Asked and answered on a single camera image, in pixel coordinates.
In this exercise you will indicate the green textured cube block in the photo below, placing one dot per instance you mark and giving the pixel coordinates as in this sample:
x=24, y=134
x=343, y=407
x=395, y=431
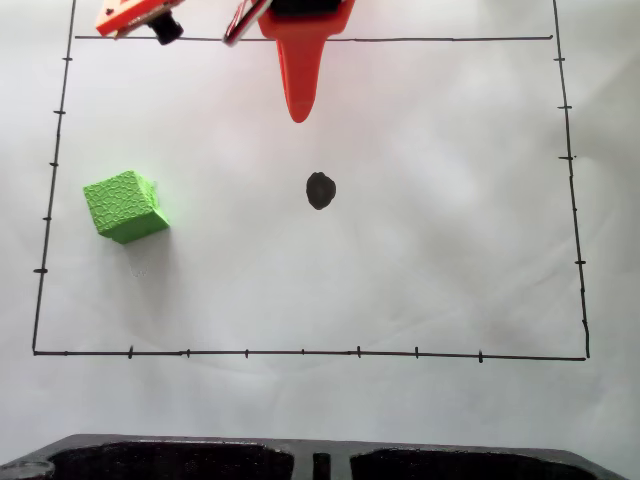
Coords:
x=125, y=205

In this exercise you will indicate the black dot mark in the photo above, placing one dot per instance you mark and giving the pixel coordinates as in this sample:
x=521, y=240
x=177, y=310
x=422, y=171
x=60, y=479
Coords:
x=320, y=190

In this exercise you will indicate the white paper sheet with rectangle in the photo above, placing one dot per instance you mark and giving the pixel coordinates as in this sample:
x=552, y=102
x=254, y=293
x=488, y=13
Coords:
x=350, y=290

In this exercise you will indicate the orange camera mount black lens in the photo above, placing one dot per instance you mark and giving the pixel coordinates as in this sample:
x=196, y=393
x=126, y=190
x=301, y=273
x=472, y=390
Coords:
x=135, y=15

